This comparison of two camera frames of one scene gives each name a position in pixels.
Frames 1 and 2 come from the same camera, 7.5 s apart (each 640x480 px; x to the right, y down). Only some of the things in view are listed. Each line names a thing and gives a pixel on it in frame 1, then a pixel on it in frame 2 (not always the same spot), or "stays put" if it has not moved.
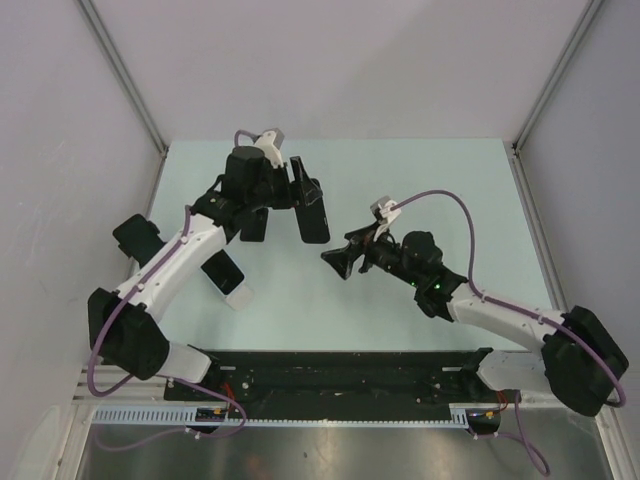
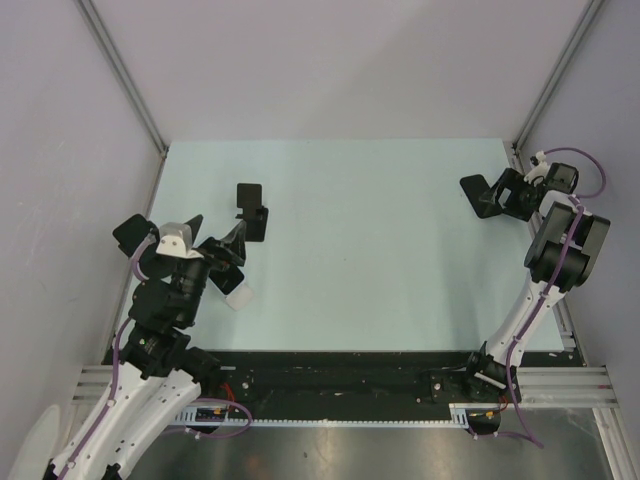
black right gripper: [343, 258] → [514, 181]
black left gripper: [303, 192] → [235, 243]
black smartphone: [313, 222] → [473, 186]
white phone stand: [240, 297] stays put
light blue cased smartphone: [222, 271] stays put
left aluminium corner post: [125, 74] stays put
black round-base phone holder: [138, 239] stays put
